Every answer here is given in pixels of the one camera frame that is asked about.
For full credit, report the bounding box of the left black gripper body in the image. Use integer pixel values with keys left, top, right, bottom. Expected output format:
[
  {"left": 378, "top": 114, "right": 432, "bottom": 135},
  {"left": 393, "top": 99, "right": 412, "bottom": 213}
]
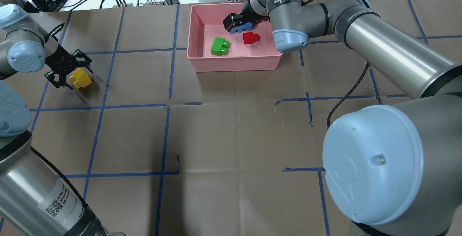
[{"left": 44, "top": 44, "right": 93, "bottom": 90}]

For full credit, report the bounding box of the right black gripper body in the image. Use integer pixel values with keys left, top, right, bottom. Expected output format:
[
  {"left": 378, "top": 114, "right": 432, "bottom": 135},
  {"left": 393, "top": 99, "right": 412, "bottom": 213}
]
[{"left": 240, "top": 0, "right": 271, "bottom": 25}]

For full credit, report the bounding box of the blue toy block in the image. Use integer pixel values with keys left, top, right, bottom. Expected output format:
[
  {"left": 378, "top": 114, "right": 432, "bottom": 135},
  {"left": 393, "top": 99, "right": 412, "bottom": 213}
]
[{"left": 229, "top": 22, "right": 254, "bottom": 34}]

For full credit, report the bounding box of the red toy block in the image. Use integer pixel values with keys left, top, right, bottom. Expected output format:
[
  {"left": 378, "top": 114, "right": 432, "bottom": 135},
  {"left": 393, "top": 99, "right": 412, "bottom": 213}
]
[{"left": 243, "top": 32, "right": 261, "bottom": 45}]

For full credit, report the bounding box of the yellow toy block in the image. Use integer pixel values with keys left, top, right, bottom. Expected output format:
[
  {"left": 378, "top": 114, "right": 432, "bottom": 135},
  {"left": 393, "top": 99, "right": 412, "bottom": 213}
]
[{"left": 69, "top": 68, "right": 92, "bottom": 89}]

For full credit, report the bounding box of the green toy block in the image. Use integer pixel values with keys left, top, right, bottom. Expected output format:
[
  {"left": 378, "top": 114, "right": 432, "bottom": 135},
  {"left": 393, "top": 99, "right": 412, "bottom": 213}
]
[{"left": 210, "top": 36, "right": 230, "bottom": 56}]

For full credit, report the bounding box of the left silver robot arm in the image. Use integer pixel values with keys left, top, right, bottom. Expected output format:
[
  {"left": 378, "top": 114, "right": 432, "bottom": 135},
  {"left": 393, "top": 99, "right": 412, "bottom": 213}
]
[{"left": 0, "top": 4, "right": 123, "bottom": 236}]

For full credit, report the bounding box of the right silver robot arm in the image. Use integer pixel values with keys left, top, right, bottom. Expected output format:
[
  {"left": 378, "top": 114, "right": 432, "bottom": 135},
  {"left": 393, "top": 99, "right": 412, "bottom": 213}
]
[{"left": 223, "top": 0, "right": 461, "bottom": 236}]

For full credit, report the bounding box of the pink plastic box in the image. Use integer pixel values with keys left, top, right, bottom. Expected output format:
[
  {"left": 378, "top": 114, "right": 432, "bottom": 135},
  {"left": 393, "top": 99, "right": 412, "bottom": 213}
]
[{"left": 187, "top": 3, "right": 282, "bottom": 72}]

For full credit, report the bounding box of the brown paper table mat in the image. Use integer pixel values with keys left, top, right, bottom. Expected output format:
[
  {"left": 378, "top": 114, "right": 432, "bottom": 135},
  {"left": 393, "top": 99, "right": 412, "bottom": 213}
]
[{"left": 0, "top": 0, "right": 462, "bottom": 236}]

